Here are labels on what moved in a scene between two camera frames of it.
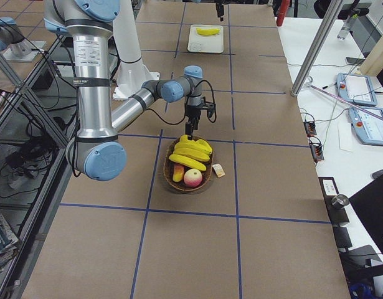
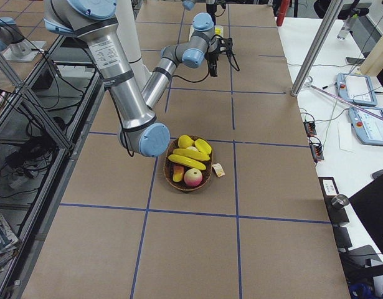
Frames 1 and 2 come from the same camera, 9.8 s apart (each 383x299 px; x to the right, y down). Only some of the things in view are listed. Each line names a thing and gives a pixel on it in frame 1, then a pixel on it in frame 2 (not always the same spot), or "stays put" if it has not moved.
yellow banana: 196,154 stays put
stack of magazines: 4,243 stays put
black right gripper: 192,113 to 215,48
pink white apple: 192,177 stays put
